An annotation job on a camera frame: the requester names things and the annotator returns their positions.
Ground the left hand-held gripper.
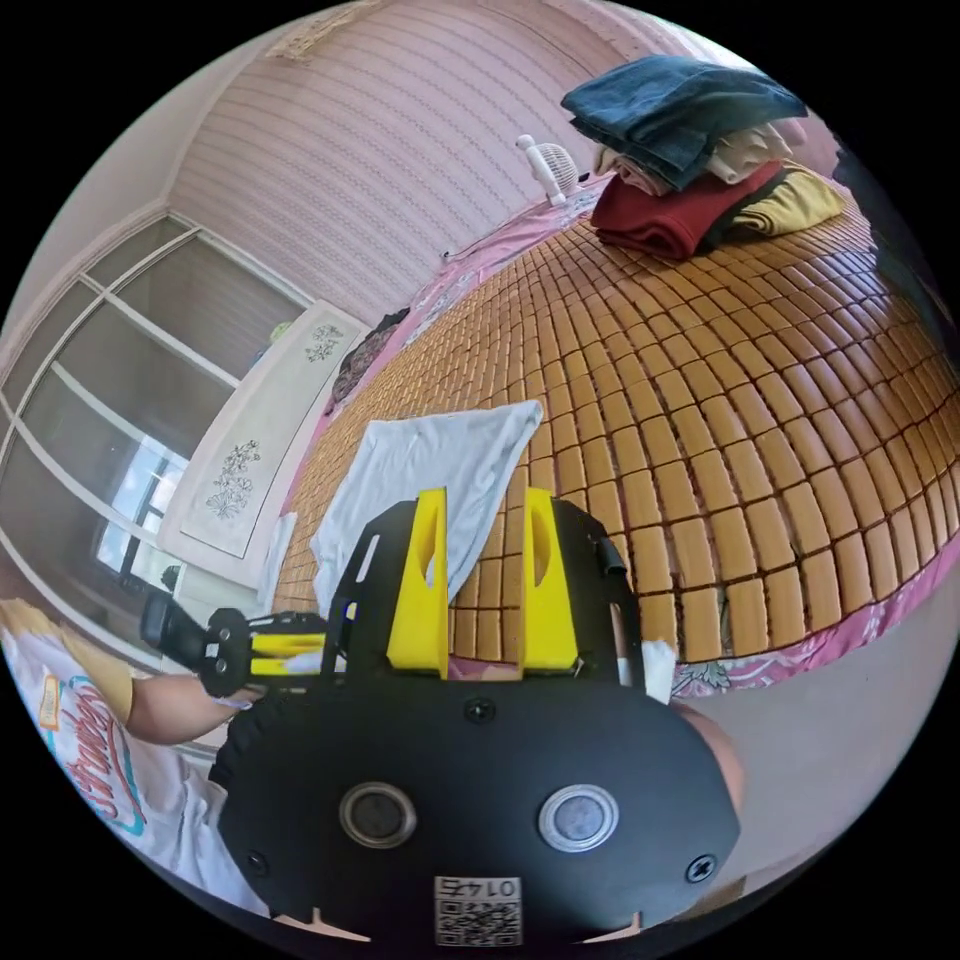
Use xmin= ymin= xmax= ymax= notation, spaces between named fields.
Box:
xmin=200 ymin=607 xmax=331 ymax=699

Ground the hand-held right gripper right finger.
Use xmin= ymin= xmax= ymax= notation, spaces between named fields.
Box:
xmin=522 ymin=488 xmax=580 ymax=670

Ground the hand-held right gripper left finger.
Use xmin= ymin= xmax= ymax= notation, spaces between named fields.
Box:
xmin=386 ymin=487 xmax=451 ymax=676

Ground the white short sleeve shirt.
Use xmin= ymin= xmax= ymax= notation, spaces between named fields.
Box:
xmin=258 ymin=399 xmax=545 ymax=673

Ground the person's left forearm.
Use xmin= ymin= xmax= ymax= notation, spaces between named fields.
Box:
xmin=128 ymin=671 xmax=241 ymax=745

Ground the person's right hand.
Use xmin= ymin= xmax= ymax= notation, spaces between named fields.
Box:
xmin=643 ymin=641 xmax=744 ymax=823

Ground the white headboard with flower carving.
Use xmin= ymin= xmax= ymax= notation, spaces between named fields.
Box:
xmin=155 ymin=299 xmax=370 ymax=561

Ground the person's body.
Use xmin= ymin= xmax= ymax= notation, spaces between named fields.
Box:
xmin=0 ymin=598 xmax=271 ymax=920

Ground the dark patterned cloth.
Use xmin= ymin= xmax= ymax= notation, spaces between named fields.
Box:
xmin=328 ymin=307 xmax=412 ymax=415

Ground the bed with woven mat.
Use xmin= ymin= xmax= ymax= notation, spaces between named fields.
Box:
xmin=269 ymin=161 xmax=960 ymax=703

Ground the small white fan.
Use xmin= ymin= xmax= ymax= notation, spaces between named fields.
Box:
xmin=515 ymin=133 xmax=583 ymax=206

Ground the pile of clothes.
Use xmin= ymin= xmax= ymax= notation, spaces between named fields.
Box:
xmin=560 ymin=53 xmax=853 ymax=261

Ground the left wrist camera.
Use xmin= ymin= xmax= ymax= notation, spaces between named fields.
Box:
xmin=140 ymin=592 xmax=213 ymax=665

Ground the window with white frame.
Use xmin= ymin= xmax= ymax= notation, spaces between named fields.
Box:
xmin=0 ymin=213 xmax=315 ymax=609

